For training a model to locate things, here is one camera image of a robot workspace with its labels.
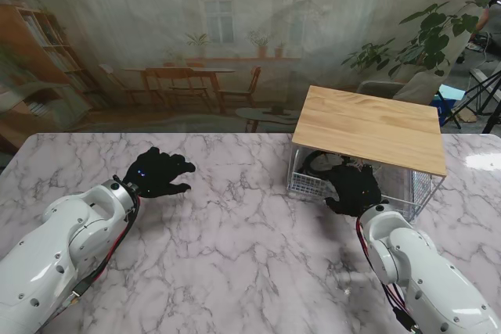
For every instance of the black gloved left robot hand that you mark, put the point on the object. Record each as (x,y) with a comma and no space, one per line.
(156,173)

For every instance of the printed cafe scene backdrop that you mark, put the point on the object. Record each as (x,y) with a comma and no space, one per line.
(156,36)

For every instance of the blue storage crate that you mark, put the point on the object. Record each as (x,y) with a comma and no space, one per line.
(442,107)

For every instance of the white mesh drawer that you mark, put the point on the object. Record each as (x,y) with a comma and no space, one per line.
(309,185)

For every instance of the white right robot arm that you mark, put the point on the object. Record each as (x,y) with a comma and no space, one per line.
(422,271)

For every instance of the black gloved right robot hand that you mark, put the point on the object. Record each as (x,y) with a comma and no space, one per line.
(356,189)

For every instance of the person in background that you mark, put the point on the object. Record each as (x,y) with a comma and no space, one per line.
(489,13)

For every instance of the black tripod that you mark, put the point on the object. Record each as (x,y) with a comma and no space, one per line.
(491,117)

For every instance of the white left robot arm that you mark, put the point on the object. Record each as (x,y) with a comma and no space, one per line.
(58,259)

